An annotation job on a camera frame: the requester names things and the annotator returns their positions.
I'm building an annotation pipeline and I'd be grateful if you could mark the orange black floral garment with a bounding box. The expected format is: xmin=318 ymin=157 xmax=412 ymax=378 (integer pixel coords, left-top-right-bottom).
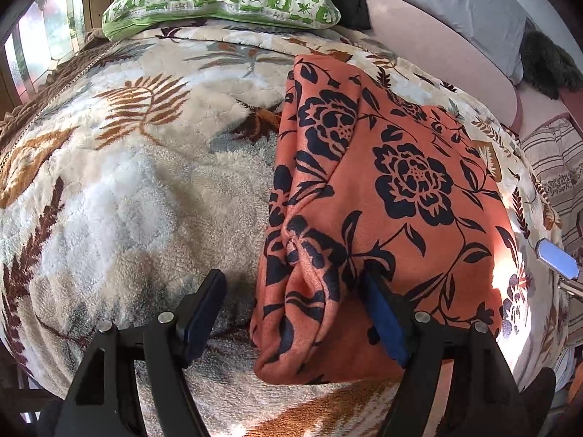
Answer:
xmin=250 ymin=55 xmax=531 ymax=385

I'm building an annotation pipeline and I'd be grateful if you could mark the patterned glass window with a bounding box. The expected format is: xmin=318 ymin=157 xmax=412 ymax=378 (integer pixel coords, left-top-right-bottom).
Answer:
xmin=4 ymin=0 xmax=88 ymax=97

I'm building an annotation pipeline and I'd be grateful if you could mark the dark furry cushion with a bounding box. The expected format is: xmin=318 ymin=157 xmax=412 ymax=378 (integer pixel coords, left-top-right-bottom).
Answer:
xmin=519 ymin=31 xmax=577 ymax=101

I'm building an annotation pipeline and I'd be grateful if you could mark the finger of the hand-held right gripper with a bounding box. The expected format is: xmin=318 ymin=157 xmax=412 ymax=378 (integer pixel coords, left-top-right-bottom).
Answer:
xmin=535 ymin=237 xmax=583 ymax=293

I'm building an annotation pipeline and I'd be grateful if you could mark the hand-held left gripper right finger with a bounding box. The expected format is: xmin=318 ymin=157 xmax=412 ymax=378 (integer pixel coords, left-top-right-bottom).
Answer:
xmin=362 ymin=271 xmax=524 ymax=437

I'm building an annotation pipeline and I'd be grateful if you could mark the cream leaf print blanket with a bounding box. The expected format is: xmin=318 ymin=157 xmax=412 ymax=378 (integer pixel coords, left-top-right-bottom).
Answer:
xmin=0 ymin=25 xmax=575 ymax=437

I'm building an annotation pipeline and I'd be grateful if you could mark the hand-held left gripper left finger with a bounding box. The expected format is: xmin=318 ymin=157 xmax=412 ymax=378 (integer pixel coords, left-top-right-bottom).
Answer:
xmin=55 ymin=268 xmax=228 ymax=437

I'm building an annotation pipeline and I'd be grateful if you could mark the grey pillow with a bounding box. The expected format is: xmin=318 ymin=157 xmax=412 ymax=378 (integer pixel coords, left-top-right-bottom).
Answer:
xmin=373 ymin=0 xmax=530 ymax=85

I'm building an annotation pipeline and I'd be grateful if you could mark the striped beige cloth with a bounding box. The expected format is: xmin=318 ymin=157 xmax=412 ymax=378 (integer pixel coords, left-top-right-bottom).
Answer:
xmin=519 ymin=118 xmax=583 ymax=256

